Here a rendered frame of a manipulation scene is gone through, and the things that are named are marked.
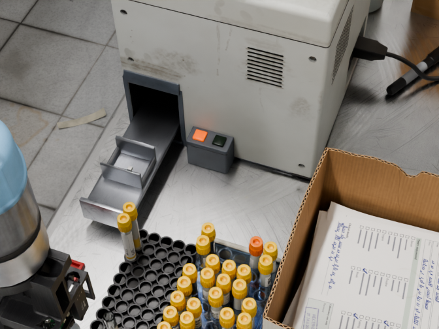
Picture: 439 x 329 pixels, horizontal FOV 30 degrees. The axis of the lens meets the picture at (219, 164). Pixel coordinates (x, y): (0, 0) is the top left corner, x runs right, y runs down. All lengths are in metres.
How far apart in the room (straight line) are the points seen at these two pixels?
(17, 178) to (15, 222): 0.04
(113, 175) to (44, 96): 1.40
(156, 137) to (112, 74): 1.37
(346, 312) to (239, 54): 0.33
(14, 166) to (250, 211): 0.53
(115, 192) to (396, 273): 0.37
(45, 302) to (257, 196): 0.44
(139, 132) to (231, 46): 0.22
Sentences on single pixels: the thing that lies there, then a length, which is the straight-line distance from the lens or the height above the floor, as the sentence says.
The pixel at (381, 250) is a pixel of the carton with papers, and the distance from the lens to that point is 1.01.
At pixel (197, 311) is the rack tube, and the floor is 0.98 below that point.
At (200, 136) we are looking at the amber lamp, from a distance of 1.11.
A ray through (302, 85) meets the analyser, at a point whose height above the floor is 1.06.
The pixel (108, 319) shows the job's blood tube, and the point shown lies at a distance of 0.93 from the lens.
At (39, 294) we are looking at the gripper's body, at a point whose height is 1.15.
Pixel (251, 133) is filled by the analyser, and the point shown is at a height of 0.94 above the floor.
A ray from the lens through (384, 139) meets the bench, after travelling 1.19.
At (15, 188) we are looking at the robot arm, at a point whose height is 1.29.
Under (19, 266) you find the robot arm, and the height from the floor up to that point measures 1.20.
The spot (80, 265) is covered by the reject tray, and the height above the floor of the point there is 0.88.
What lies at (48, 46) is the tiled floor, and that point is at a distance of 2.61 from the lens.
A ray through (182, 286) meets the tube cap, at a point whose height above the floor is 0.99.
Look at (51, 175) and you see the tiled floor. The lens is 2.28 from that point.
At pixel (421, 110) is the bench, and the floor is 0.87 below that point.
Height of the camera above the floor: 1.79
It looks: 53 degrees down
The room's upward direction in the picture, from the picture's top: 2 degrees counter-clockwise
